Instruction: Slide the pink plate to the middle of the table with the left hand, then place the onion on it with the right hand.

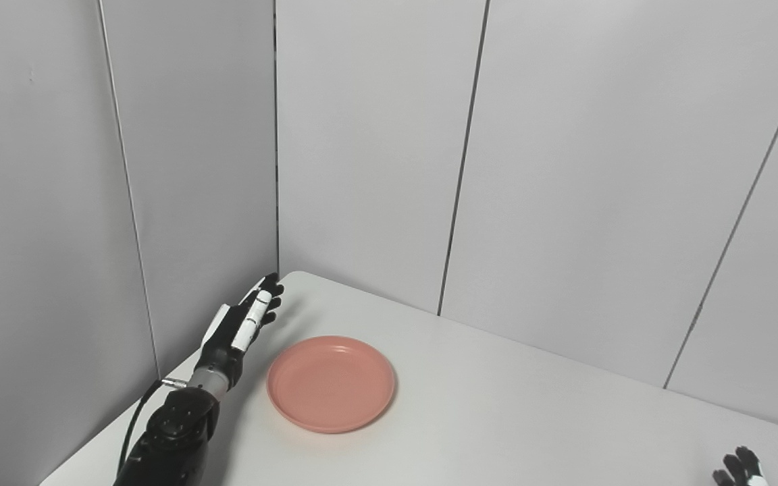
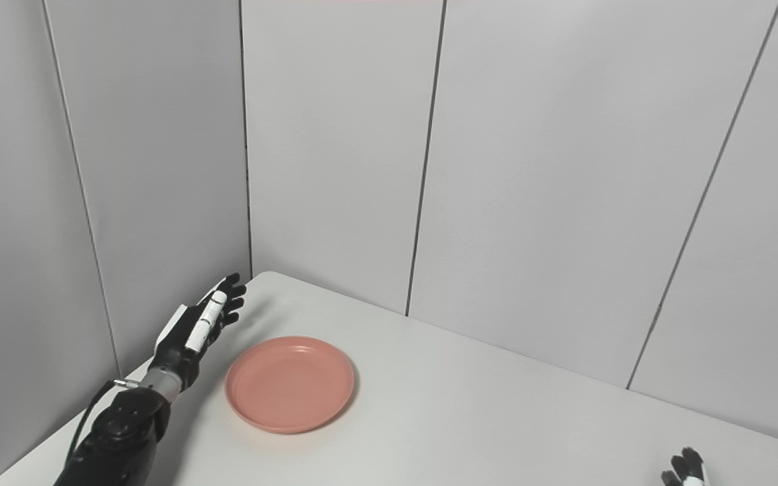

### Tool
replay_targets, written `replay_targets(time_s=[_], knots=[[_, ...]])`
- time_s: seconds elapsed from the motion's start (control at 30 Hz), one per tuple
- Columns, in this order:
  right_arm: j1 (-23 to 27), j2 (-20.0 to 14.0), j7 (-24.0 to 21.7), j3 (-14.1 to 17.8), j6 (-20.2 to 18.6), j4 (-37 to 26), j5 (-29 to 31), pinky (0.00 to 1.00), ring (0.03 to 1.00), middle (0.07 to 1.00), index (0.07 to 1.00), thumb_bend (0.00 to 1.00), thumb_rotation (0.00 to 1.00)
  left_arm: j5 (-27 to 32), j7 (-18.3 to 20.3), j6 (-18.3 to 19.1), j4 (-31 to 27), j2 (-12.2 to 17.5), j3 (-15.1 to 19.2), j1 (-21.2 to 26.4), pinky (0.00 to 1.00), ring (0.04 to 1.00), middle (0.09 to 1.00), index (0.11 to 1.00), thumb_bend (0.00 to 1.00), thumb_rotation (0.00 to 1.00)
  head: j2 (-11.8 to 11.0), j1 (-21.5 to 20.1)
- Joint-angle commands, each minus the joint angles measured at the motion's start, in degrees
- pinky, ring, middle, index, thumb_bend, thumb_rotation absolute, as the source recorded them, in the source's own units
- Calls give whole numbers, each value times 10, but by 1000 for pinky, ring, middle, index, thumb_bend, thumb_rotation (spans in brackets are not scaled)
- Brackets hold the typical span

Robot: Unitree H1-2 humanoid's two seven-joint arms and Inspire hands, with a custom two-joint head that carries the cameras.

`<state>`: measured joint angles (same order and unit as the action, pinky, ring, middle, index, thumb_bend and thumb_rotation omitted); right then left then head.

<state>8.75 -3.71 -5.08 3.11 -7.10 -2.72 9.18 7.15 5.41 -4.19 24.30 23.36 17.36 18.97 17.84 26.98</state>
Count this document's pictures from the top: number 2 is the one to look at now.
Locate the pink round plate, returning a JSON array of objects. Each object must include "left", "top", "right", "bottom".
[{"left": 225, "top": 336, "right": 356, "bottom": 435}]

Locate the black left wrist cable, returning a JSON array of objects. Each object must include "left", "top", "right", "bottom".
[{"left": 63, "top": 379, "right": 141, "bottom": 477}]

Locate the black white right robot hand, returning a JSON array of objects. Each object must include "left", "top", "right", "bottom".
[{"left": 660, "top": 447, "right": 711, "bottom": 486}]

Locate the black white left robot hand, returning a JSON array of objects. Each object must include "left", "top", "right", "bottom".
[{"left": 147, "top": 273, "right": 248, "bottom": 394}]

